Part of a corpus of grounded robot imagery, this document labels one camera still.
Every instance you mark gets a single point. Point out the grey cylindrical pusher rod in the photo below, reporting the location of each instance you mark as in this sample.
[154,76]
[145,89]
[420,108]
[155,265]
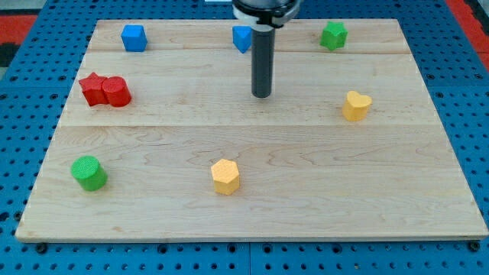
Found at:
[262,62]

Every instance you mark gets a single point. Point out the black white robot end flange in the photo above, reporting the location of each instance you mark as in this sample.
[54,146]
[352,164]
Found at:
[266,13]

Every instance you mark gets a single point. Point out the yellow heart block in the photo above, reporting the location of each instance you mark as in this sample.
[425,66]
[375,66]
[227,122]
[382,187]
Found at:
[356,106]

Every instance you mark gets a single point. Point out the wooden board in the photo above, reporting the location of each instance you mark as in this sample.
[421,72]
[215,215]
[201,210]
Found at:
[306,173]

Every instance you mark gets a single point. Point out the blue triangular block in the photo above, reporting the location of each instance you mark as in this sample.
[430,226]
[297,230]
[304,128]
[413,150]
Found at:
[241,36]

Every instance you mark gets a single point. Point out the green star block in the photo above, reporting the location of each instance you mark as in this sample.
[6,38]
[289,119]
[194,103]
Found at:
[334,35]

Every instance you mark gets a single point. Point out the blue cube block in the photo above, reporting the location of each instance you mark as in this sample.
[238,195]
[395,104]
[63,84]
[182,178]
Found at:
[134,38]

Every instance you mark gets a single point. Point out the yellow hexagon block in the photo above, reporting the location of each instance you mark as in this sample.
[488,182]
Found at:
[225,176]

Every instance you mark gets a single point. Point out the red cylinder block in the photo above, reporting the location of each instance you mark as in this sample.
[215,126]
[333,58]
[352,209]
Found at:
[116,91]

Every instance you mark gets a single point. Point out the red star block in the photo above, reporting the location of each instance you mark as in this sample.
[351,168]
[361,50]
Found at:
[92,90]

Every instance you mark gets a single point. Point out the green cylinder block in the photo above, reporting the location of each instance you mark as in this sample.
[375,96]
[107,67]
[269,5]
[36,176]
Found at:
[89,173]

